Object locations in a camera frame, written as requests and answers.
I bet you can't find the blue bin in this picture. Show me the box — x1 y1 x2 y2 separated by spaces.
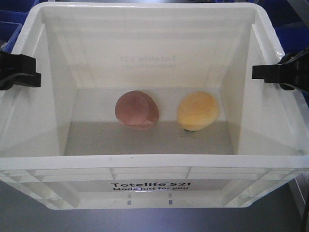
251 0 309 54
0 0 40 53

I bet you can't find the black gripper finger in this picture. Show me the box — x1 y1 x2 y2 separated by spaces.
264 78 295 91
252 59 297 80
0 51 36 74
0 72 41 90

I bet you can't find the brown plush ball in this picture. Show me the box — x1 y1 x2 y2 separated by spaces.
114 90 160 131

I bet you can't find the white plastic tote box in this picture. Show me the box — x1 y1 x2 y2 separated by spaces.
0 2 309 209

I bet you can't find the blue bin right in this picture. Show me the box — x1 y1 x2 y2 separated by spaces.
251 0 309 54

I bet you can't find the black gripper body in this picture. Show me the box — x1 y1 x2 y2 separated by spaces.
279 47 309 92

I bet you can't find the blue bin left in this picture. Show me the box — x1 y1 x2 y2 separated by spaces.
0 0 40 53

